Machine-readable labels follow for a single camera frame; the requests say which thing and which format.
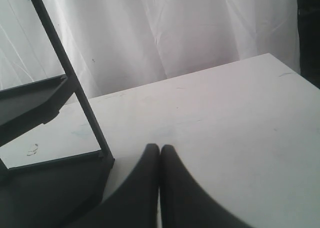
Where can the white backdrop curtain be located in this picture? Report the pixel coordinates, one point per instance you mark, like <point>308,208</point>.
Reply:
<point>115,45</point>

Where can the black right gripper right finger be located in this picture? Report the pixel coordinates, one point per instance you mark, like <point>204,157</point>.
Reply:
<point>182,200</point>

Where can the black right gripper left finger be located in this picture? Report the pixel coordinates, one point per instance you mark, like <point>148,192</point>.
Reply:
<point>135,202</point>

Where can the black two-tier shelf rack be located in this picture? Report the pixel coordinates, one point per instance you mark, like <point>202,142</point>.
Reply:
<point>54,159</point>

